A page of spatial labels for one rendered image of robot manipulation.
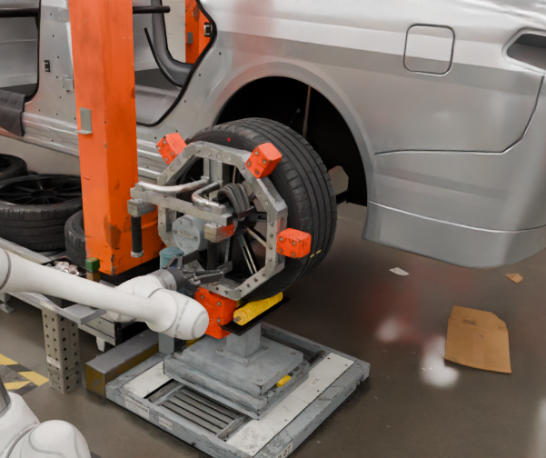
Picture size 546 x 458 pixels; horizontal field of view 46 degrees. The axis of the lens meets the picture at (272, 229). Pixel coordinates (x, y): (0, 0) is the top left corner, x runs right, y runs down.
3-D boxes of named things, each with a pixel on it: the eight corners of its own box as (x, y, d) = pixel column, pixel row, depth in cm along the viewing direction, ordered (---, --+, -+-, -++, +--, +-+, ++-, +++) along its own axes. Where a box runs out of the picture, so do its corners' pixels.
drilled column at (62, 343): (83, 383, 278) (75, 297, 262) (64, 394, 270) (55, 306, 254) (67, 375, 283) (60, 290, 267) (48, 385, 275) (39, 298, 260)
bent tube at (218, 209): (257, 201, 213) (259, 170, 209) (221, 215, 198) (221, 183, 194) (216, 189, 222) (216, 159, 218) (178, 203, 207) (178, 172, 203)
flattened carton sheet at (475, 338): (506, 320, 346) (507, 314, 345) (510, 375, 297) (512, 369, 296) (448, 310, 354) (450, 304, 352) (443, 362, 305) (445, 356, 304)
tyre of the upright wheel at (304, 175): (264, 308, 268) (373, 225, 227) (229, 331, 249) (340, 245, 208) (176, 181, 276) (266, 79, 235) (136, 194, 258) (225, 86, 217)
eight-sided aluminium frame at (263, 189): (282, 308, 228) (291, 160, 208) (273, 315, 223) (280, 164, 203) (170, 266, 256) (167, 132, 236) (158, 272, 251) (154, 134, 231)
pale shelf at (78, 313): (115, 308, 255) (115, 302, 254) (81, 325, 242) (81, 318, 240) (46, 277, 277) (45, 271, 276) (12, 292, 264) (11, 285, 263)
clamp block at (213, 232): (234, 234, 205) (234, 219, 203) (216, 243, 198) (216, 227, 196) (222, 231, 208) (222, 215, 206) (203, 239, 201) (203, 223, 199)
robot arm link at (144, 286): (140, 300, 187) (173, 314, 181) (98, 321, 175) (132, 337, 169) (139, 266, 183) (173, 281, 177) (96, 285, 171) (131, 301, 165)
